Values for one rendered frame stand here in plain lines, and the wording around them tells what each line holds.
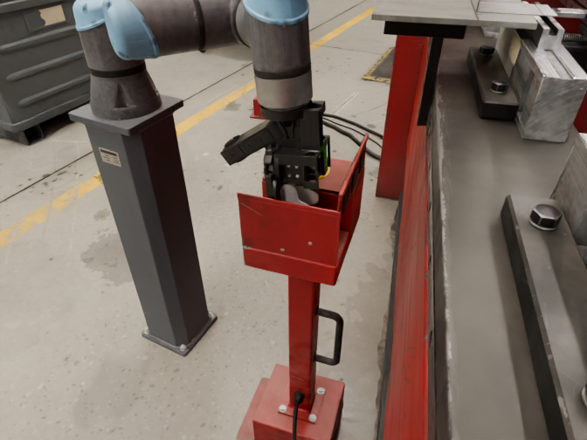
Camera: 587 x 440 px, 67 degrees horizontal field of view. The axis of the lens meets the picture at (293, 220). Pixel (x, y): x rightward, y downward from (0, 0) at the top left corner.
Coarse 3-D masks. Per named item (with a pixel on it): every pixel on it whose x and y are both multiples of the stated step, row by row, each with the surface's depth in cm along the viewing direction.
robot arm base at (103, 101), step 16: (144, 64) 94; (96, 80) 92; (112, 80) 91; (128, 80) 92; (144, 80) 94; (96, 96) 93; (112, 96) 92; (128, 96) 93; (144, 96) 95; (160, 96) 101; (96, 112) 94; (112, 112) 93; (128, 112) 94; (144, 112) 95
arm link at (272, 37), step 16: (256, 0) 50; (272, 0) 49; (288, 0) 50; (304, 0) 51; (240, 16) 55; (256, 16) 51; (272, 16) 50; (288, 16) 50; (304, 16) 52; (240, 32) 56; (256, 32) 52; (272, 32) 51; (288, 32) 51; (304, 32) 53; (256, 48) 53; (272, 48) 52; (288, 48) 52; (304, 48) 54; (256, 64) 55; (272, 64) 53; (288, 64) 53; (304, 64) 55
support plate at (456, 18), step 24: (384, 0) 83; (408, 0) 83; (432, 0) 83; (456, 0) 83; (480, 0) 83; (504, 0) 83; (456, 24) 73; (480, 24) 72; (504, 24) 71; (528, 24) 70
